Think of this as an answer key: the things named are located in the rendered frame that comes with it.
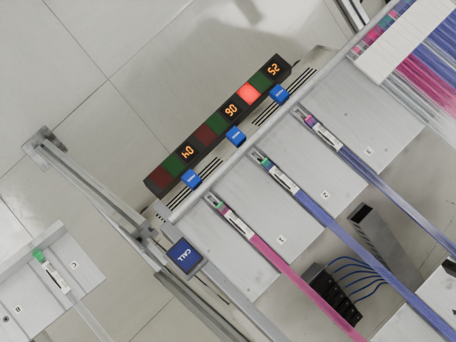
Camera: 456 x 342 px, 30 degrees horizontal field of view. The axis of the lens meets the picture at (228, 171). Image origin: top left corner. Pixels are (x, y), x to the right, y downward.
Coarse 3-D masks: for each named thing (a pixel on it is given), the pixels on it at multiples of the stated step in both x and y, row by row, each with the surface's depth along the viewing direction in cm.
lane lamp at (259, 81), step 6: (258, 72) 155; (252, 78) 154; (258, 78) 154; (264, 78) 154; (252, 84) 154; (258, 84) 154; (264, 84) 154; (270, 84) 154; (258, 90) 154; (264, 90) 154
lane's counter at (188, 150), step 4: (184, 144) 151; (188, 144) 151; (180, 148) 151; (184, 148) 151; (188, 148) 151; (192, 148) 151; (176, 152) 151; (180, 152) 151; (184, 152) 151; (188, 152) 151; (192, 152) 151; (196, 152) 151; (180, 156) 151; (184, 156) 151; (188, 156) 151; (192, 156) 151; (184, 160) 151; (188, 160) 151
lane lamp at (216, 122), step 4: (216, 112) 153; (212, 116) 153; (216, 116) 153; (220, 116) 153; (208, 120) 152; (212, 120) 152; (216, 120) 152; (220, 120) 152; (224, 120) 152; (208, 124) 152; (212, 124) 152; (216, 124) 152; (220, 124) 152; (224, 124) 152; (228, 124) 152; (212, 128) 152; (216, 128) 152; (220, 128) 152; (224, 128) 152; (216, 132) 152; (220, 132) 152
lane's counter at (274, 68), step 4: (272, 60) 155; (268, 64) 155; (272, 64) 155; (276, 64) 155; (264, 68) 155; (268, 68) 155; (272, 68) 155; (276, 68) 155; (280, 68) 155; (268, 72) 155; (272, 72) 155; (276, 72) 155; (280, 72) 155; (272, 76) 154; (276, 76) 154
